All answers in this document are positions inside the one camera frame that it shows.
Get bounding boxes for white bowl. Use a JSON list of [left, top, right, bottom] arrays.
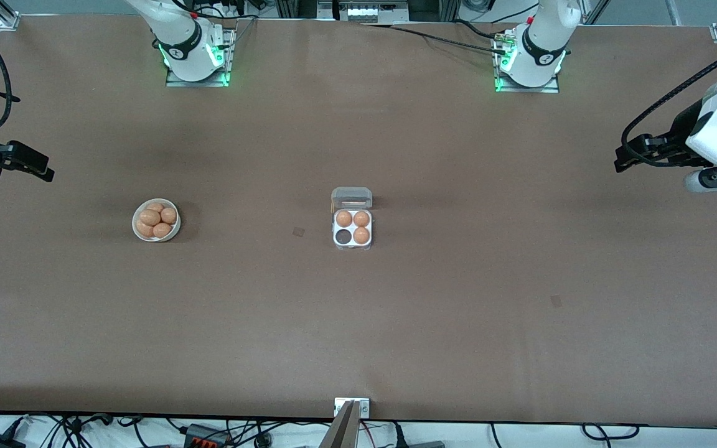
[[132, 198, 181, 243]]

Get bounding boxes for aluminium camera post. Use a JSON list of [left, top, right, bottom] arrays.
[[319, 401, 360, 448]]

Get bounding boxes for clear plastic egg box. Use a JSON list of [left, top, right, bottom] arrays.
[[331, 187, 373, 251]]

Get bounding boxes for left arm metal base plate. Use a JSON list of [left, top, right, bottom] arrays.
[[494, 31, 560, 94]]

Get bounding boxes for metal post bracket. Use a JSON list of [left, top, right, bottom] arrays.
[[334, 398, 371, 418]]

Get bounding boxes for grey control box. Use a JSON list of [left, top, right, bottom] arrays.
[[337, 0, 410, 23]]

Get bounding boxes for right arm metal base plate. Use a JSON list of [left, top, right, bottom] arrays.
[[166, 28, 233, 88]]

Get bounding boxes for long black cable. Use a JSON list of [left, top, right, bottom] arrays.
[[358, 22, 508, 55]]

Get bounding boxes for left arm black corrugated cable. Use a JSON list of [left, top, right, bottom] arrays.
[[621, 39, 717, 169]]

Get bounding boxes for black power strip red switches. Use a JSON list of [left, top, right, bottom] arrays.
[[184, 424, 233, 448]]

